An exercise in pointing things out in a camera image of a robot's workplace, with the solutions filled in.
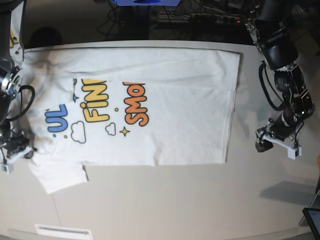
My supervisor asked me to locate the black tablet device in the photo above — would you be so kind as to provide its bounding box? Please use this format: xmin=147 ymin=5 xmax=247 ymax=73
xmin=302 ymin=208 xmax=320 ymax=240

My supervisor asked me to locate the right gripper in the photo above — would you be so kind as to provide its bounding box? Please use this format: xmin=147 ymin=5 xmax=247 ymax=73
xmin=0 ymin=134 xmax=38 ymax=160

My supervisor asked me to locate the white paper label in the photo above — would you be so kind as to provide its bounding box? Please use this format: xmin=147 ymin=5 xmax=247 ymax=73
xmin=34 ymin=224 xmax=93 ymax=240

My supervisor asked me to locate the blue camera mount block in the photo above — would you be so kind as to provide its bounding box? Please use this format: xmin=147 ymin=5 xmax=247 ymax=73
xmin=112 ymin=0 xmax=180 ymax=7

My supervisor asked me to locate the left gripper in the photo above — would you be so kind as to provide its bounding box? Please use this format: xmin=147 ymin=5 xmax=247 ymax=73
xmin=255 ymin=113 xmax=304 ymax=152

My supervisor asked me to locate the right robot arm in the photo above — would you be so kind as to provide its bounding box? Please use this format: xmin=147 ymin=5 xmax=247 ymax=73
xmin=0 ymin=0 xmax=35 ymax=165

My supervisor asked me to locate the white printed T-shirt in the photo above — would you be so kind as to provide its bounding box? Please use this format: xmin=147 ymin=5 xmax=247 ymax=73
xmin=23 ymin=47 xmax=240 ymax=194

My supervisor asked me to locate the black power strip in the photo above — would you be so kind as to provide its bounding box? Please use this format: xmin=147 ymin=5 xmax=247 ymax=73
xmin=191 ymin=13 xmax=242 ymax=25

